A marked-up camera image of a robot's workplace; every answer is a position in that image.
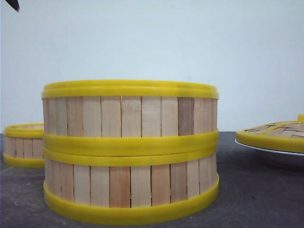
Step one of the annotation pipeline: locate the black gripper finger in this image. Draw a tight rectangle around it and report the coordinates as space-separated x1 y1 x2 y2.
6 0 19 11

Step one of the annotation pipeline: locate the bamboo steamer basket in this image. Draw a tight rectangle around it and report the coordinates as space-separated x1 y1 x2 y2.
44 153 219 226
3 123 45 168
42 80 218 165

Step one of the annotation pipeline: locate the woven bamboo steamer lid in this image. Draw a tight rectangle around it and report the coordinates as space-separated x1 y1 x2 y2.
236 114 304 154

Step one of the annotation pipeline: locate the white plate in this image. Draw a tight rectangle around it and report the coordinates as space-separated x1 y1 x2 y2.
235 139 304 171

